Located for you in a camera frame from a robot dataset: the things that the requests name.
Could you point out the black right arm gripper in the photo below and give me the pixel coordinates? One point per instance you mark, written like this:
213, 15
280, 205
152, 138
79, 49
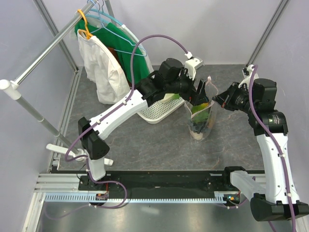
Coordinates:
225, 100

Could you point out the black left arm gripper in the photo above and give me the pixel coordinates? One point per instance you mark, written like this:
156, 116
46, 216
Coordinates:
200, 96

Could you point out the green orange toy mango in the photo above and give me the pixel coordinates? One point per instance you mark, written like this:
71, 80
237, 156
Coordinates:
198, 108

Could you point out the clear zip top bag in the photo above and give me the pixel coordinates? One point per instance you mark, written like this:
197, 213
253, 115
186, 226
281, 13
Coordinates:
211, 91

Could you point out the dark toy grape bunch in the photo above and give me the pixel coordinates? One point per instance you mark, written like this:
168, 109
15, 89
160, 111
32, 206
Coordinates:
198, 127

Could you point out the green white toy cabbage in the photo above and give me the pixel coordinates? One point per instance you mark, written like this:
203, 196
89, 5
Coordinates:
169, 97

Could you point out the white toy radish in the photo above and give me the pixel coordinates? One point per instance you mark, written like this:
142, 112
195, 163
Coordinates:
197, 136

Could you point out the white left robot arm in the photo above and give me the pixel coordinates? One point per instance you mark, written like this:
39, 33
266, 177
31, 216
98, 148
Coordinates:
172, 77

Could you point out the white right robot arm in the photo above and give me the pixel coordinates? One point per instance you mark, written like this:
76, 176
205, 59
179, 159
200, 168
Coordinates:
275, 200

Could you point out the white perforated plastic basket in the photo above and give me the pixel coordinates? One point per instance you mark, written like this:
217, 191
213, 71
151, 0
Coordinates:
159, 111

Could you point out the white t-shirt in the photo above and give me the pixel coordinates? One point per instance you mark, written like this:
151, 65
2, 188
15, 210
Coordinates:
102, 68

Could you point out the green t-shirt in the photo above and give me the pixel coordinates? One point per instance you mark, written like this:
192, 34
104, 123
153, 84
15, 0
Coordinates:
139, 63

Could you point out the silver clothes rack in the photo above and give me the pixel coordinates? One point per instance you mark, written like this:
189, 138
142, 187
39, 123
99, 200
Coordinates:
50, 87

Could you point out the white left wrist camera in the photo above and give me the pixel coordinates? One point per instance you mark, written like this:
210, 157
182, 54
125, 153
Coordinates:
192, 65

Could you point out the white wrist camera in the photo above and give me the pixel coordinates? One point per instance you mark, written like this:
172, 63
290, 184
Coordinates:
247, 72
192, 65

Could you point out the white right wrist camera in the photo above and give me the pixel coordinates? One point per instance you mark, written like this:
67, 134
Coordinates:
247, 72

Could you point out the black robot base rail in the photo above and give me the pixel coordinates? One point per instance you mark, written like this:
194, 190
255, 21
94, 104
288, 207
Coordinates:
175, 182

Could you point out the white slotted cable duct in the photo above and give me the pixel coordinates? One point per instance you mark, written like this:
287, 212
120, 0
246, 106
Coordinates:
85, 197

